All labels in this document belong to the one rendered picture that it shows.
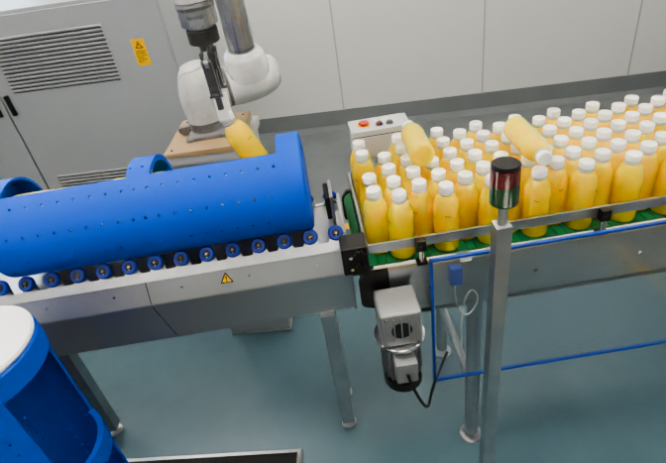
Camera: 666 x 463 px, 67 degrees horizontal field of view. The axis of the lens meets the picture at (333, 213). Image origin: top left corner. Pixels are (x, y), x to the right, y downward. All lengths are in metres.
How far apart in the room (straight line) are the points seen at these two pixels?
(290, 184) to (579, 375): 1.52
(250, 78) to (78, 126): 1.64
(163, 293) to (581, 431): 1.57
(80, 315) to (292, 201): 0.73
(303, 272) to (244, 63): 0.85
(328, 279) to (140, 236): 0.54
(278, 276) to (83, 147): 2.18
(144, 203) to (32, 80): 2.07
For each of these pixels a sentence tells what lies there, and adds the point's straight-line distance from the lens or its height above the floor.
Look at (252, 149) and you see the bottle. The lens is 1.38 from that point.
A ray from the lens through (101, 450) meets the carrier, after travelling 1.64.
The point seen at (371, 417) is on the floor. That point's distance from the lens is 2.17.
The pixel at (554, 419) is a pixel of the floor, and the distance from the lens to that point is 2.22.
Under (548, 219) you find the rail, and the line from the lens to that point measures 1.47.
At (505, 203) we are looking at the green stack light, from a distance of 1.14.
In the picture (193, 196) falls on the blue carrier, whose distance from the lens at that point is 1.36.
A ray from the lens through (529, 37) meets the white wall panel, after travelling 4.38.
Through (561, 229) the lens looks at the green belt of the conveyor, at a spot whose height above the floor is 0.90.
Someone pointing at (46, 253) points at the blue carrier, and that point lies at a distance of 1.55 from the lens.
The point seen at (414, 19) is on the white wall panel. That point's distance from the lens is 4.14.
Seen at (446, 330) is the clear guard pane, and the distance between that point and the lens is 1.54.
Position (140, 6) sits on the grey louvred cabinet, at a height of 1.37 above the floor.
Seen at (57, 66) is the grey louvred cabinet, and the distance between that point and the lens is 3.28.
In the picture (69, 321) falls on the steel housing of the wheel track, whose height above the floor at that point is 0.83.
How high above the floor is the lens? 1.81
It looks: 34 degrees down
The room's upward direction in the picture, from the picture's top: 9 degrees counter-clockwise
